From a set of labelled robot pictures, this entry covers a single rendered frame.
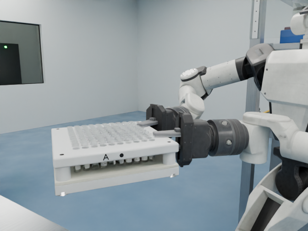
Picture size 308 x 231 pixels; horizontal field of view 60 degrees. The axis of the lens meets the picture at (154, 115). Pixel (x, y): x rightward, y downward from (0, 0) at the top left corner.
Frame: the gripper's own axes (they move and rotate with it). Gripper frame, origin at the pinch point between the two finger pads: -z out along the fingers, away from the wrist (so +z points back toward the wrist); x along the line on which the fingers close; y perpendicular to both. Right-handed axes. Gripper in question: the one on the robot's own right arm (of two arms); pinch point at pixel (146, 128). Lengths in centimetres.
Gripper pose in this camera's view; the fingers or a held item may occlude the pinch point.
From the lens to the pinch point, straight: 72.0
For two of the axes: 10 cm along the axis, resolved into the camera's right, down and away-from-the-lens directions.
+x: -0.2, 9.8, 1.8
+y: -8.0, -1.2, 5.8
